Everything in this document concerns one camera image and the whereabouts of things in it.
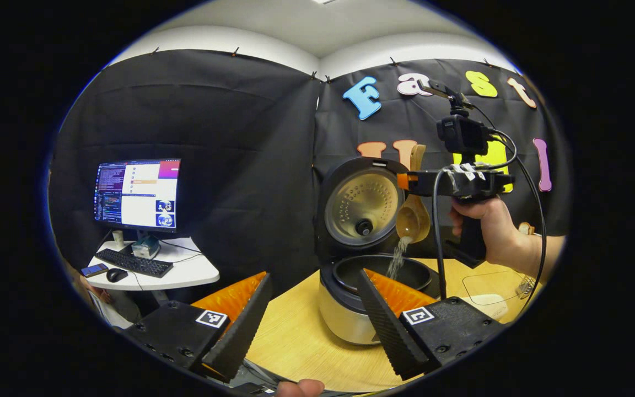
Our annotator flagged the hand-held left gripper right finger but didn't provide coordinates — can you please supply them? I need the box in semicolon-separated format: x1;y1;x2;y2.
357;269;508;381

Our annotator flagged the computer monitor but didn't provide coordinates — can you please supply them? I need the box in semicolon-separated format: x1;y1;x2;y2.
93;159;181;233

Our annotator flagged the clear plastic rice container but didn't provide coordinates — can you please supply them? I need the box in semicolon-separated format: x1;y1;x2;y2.
462;270;523;321

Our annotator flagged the black and silver rice cooker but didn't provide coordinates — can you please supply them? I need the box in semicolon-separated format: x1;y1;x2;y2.
315;157;440;347

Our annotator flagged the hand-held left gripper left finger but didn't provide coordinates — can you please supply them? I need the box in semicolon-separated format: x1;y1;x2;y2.
125;271;274;384

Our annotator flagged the white side table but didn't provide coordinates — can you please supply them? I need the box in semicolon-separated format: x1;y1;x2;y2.
85;237;220;291

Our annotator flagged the black backdrop cloth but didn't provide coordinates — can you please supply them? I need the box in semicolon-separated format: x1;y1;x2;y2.
47;49;569;298

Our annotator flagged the black keyboard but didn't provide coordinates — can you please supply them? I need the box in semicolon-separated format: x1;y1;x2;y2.
95;248;174;278

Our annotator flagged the wooden spoon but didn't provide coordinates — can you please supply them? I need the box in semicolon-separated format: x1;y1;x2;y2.
395;144;431;244

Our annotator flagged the teal tissue box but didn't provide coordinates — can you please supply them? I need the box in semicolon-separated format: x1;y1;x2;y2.
131;236;161;260

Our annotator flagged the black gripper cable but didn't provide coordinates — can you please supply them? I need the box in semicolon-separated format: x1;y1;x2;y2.
472;104;548;309
432;130;518;301

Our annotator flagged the spoonful of white rice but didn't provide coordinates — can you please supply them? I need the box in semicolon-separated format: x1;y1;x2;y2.
386;236;413;280

